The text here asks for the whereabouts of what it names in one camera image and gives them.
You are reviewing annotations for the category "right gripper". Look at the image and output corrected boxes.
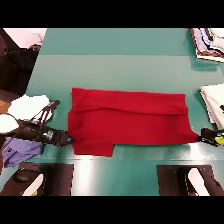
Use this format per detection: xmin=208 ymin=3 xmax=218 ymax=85
xmin=199 ymin=127 xmax=220 ymax=147

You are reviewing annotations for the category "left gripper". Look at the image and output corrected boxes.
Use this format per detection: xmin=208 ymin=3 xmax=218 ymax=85
xmin=49 ymin=129 xmax=74 ymax=148

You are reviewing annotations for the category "red T-shirt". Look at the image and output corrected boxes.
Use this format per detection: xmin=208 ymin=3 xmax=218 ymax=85
xmin=67 ymin=87 xmax=201 ymax=158

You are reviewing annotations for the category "white garment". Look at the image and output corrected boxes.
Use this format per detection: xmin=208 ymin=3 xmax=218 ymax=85
xmin=199 ymin=82 xmax=224 ymax=132
xmin=7 ymin=94 xmax=52 ymax=122
xmin=208 ymin=27 xmax=224 ymax=52

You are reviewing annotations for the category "purple garment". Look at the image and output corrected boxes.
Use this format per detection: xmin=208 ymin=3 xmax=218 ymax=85
xmin=1 ymin=137 xmax=45 ymax=168

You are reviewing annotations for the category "black garment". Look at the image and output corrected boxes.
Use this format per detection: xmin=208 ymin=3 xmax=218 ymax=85
xmin=0 ymin=28 xmax=42 ymax=102

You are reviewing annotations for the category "lavender garment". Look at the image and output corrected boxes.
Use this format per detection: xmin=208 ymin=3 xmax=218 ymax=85
xmin=191 ymin=27 xmax=218 ymax=56

